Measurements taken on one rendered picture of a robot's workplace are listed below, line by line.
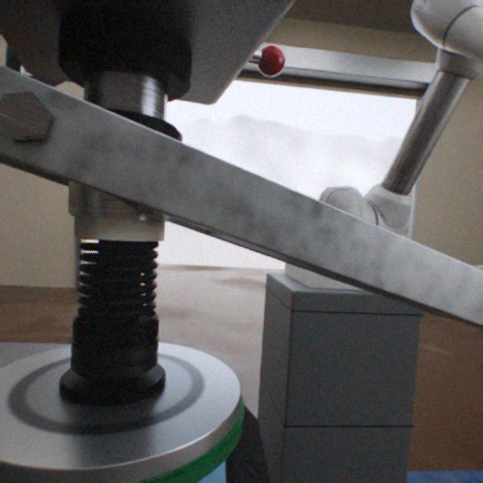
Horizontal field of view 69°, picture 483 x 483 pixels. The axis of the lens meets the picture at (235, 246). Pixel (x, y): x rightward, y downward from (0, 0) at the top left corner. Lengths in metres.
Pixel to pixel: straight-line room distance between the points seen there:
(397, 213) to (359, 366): 0.52
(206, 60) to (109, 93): 0.09
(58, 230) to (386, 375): 4.80
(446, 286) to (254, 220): 0.19
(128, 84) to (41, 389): 0.24
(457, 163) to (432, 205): 0.76
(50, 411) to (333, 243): 0.24
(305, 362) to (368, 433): 0.30
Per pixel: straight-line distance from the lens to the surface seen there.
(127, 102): 0.28
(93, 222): 0.27
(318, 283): 1.08
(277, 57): 0.43
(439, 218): 6.28
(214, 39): 0.30
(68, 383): 0.32
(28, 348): 0.51
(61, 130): 0.25
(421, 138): 1.28
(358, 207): 1.21
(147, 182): 0.24
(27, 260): 5.59
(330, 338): 1.08
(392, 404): 1.24
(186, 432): 0.26
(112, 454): 0.25
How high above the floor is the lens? 0.97
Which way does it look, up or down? 3 degrees down
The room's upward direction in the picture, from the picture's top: 3 degrees clockwise
